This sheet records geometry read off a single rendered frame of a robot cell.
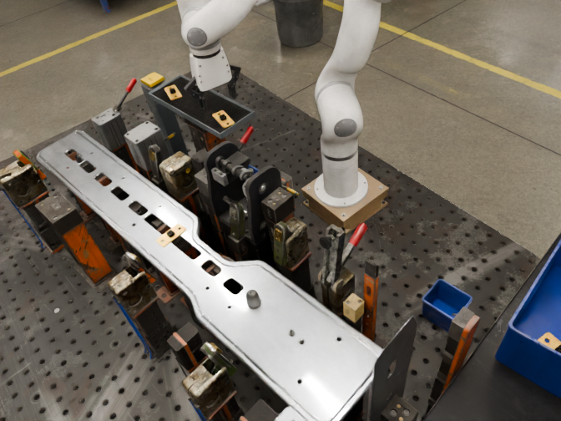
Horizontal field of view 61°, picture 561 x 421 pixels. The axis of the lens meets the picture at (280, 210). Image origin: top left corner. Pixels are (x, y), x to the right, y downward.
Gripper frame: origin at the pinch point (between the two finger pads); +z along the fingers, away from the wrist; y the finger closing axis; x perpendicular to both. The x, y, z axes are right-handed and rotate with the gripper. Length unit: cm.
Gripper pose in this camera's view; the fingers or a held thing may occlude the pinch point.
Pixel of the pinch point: (218, 99)
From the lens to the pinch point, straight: 140.9
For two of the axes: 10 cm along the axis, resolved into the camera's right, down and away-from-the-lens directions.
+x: 5.1, 5.9, -6.3
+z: 1.1, 6.8, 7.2
